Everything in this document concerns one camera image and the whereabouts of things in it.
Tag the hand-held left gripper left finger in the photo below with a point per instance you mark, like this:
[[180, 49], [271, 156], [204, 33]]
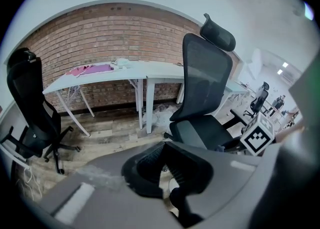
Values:
[[112, 205]]

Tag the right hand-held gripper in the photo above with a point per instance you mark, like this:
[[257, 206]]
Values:
[[257, 138]]

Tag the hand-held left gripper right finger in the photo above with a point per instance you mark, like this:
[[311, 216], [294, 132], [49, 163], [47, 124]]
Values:
[[225, 178]]

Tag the grey chair armrest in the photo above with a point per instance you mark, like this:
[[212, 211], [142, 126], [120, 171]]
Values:
[[237, 115]]

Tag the blue cloth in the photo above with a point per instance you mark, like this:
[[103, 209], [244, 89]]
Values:
[[221, 148]]

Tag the person's right forearm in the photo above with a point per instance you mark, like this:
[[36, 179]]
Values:
[[287, 133]]

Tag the purple cloth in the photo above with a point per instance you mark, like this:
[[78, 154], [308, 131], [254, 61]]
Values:
[[100, 68]]

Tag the pink cloth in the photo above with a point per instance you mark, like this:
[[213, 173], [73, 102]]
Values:
[[76, 71]]

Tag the black mesh office chair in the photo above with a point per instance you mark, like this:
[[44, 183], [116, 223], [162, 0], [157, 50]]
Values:
[[30, 93], [202, 78], [260, 98]]

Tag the light blue top table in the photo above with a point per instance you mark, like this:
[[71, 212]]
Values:
[[237, 88]]

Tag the small ceiling panel light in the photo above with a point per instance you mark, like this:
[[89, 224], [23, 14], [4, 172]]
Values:
[[285, 65], [279, 71]]

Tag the crumpled clear plastic sheet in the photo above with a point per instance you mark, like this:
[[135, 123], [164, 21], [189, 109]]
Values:
[[162, 118]]

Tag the white table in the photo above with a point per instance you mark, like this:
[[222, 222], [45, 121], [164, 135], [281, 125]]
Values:
[[82, 80], [165, 71]]

